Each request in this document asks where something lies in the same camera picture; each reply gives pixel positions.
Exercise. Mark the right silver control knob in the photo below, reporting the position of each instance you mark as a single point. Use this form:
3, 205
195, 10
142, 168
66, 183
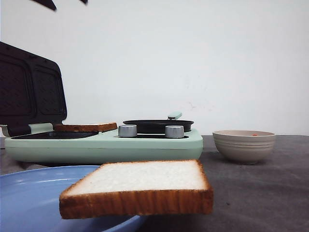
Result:
174, 131

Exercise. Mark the silver control knob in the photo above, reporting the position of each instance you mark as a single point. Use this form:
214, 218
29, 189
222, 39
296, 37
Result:
174, 131
127, 131

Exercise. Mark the blue plastic plate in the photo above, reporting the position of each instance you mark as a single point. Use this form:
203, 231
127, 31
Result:
29, 203

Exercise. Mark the white bread slice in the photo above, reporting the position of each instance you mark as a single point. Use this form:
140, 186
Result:
161, 187
86, 128

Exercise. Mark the beige ribbed ceramic bowl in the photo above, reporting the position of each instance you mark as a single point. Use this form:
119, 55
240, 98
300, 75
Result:
241, 146

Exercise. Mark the mint green breakfast maker base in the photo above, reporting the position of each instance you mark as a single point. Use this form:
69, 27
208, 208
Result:
45, 145

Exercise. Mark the small black frying pan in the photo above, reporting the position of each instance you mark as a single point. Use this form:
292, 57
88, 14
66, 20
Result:
157, 126

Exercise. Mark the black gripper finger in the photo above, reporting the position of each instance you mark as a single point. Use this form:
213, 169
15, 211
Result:
47, 3
84, 1

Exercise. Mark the left silver control knob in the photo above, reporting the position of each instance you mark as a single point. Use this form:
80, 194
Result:
127, 131

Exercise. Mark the breakfast maker hinged lid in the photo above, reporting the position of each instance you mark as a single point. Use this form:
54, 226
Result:
31, 91

